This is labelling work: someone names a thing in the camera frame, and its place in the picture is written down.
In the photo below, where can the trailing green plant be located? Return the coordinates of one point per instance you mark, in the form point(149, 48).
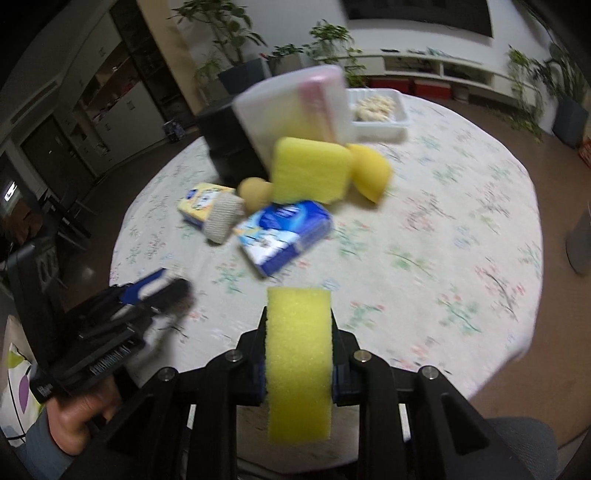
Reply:
point(332, 46)

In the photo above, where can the patterned cushion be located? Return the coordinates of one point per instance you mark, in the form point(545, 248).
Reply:
point(14, 383)

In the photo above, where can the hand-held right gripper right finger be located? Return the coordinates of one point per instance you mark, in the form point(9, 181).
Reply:
point(340, 383)

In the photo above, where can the tall plant in blue pot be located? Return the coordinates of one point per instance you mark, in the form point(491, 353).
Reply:
point(240, 76)

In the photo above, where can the yellow rectangular sponge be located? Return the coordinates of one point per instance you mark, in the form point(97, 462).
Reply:
point(299, 350)

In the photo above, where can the grey chair seat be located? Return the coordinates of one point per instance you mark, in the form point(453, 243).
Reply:
point(526, 447)

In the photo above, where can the small leafy plant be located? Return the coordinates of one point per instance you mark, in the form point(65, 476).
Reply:
point(524, 87)

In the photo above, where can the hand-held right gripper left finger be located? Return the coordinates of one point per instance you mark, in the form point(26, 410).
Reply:
point(257, 374)

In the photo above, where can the plant in white ribbed pot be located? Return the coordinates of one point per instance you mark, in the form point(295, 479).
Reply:
point(288, 57)

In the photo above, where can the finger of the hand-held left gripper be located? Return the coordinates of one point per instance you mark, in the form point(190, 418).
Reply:
point(138, 288)
point(173, 295)

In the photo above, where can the tall storage cabinet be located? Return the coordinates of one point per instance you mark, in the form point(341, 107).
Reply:
point(120, 87)

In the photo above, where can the black bin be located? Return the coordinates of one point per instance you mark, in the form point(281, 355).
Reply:
point(226, 143)

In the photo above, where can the beige gourd-shaped sponge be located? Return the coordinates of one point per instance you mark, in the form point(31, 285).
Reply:
point(254, 194)

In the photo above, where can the translucent white bin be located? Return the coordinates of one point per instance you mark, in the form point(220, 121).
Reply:
point(272, 110)

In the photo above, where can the broad-leaf plant in dark pot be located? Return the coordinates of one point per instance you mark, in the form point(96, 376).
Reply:
point(570, 120)

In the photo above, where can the red storage box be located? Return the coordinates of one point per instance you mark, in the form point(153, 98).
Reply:
point(392, 86)
point(433, 89)

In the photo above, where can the large yellow square sponge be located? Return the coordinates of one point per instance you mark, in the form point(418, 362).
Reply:
point(309, 170)

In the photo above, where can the white television cabinet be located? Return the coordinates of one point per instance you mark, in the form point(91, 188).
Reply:
point(452, 69)

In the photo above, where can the pile of small pieces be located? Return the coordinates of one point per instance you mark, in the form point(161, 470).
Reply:
point(375, 107)

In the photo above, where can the person's left forearm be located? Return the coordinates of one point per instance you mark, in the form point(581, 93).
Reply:
point(39, 438)

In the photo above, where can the grey knitted scrubber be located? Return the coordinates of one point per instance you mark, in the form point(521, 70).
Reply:
point(222, 219)

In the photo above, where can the wall television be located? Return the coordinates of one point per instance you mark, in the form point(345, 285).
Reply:
point(415, 11)

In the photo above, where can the yellow and blue packet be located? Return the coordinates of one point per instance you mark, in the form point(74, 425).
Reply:
point(198, 203)

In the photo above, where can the white tray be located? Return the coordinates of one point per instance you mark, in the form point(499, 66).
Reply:
point(383, 129)

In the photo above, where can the person's left hand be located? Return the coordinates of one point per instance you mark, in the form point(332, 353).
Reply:
point(74, 420)

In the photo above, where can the yellow rounded sponge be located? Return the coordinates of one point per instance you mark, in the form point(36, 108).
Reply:
point(371, 173)

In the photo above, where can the blue tissue pack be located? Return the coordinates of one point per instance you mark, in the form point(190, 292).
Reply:
point(286, 230)

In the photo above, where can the pink sponge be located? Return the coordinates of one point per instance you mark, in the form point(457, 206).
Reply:
point(318, 106)

